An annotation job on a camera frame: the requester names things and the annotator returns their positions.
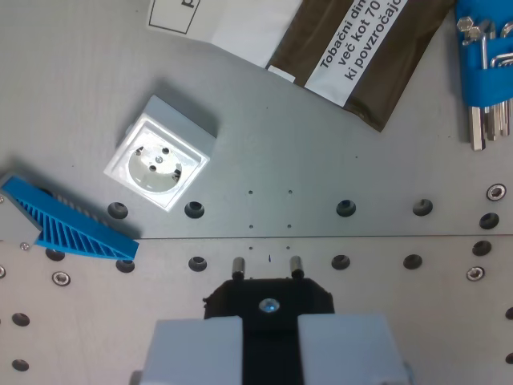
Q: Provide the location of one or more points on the socket cap screw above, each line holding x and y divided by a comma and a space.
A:
475, 273
1, 271
496, 192
61, 277

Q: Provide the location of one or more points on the brown tobacco pouch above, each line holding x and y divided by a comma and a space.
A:
372, 86

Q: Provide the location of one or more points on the white wall socket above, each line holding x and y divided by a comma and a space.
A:
158, 166

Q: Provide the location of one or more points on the black two-pin plug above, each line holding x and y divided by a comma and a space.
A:
270, 290

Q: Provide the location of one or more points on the blue hex key holder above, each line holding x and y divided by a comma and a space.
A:
475, 86

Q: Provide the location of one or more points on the white paper package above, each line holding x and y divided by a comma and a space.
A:
236, 24

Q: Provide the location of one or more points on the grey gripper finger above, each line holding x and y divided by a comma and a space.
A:
344, 353
192, 353

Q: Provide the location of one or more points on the largest steel hex key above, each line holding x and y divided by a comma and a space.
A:
477, 128

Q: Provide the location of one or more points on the blue ribbed wedge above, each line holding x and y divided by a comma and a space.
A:
76, 230

